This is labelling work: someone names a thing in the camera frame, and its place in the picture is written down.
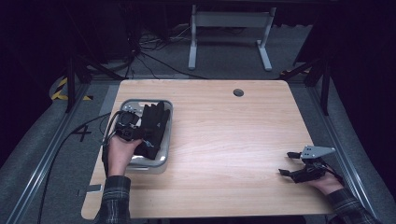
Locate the black glove with white logo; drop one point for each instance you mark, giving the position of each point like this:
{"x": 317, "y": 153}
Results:
{"x": 157, "y": 130}

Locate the aluminium floor rail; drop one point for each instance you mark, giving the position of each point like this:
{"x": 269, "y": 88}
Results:
{"x": 342, "y": 140}
{"x": 46, "y": 158}

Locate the black metal stand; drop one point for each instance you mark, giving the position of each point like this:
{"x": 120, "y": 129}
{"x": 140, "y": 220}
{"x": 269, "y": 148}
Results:
{"x": 325, "y": 87}
{"x": 71, "y": 84}

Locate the yellow black hazard tape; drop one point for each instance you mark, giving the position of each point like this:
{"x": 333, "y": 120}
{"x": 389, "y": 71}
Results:
{"x": 59, "y": 90}

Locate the white metal desk frame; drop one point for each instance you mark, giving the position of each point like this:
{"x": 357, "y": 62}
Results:
{"x": 232, "y": 19}

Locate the grey tape strip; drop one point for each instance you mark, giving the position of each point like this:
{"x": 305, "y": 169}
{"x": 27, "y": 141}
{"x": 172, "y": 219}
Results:
{"x": 92, "y": 188}

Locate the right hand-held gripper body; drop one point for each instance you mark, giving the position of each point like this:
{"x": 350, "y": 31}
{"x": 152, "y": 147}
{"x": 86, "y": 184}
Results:
{"x": 311, "y": 172}

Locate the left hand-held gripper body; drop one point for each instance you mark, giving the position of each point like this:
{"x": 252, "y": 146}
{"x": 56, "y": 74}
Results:
{"x": 127, "y": 123}

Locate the person's left hand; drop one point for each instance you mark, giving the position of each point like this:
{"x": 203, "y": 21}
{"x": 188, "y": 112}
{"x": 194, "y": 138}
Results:
{"x": 120, "y": 155}

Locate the person's right hand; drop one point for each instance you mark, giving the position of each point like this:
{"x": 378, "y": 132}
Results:
{"x": 328, "y": 185}

